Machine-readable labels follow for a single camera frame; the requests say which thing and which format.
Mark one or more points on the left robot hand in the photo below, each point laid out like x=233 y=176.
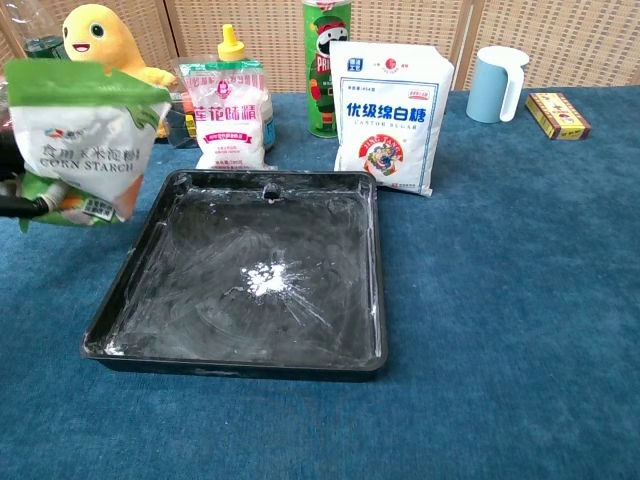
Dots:
x=12 y=200

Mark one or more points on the green snack bag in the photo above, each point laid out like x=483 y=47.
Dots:
x=85 y=140

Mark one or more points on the pink white seasoning bag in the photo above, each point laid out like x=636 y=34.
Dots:
x=230 y=125

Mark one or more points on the white powder pile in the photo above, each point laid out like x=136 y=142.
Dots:
x=264 y=278

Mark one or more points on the white sugar bag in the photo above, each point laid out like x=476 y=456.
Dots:
x=390 y=120

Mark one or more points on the clear water bottle green label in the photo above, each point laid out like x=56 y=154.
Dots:
x=45 y=47

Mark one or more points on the yellow plush toy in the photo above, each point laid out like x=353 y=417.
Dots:
x=105 y=37

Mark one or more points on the black baking tray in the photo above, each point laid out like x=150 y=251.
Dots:
x=240 y=300

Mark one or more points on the yellow cap honey bottle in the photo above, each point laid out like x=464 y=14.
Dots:
x=232 y=47

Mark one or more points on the white jar blue label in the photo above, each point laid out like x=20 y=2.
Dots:
x=269 y=122

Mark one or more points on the green Pringles can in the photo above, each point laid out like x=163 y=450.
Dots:
x=322 y=75

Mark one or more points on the light blue measuring cup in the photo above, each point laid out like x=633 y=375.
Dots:
x=492 y=87

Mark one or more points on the blue table cloth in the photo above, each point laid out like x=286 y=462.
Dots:
x=500 y=300

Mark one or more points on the yellow brown small box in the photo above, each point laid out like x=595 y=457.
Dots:
x=557 y=116

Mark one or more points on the wooden rattan folding screen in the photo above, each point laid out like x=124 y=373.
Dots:
x=575 y=40

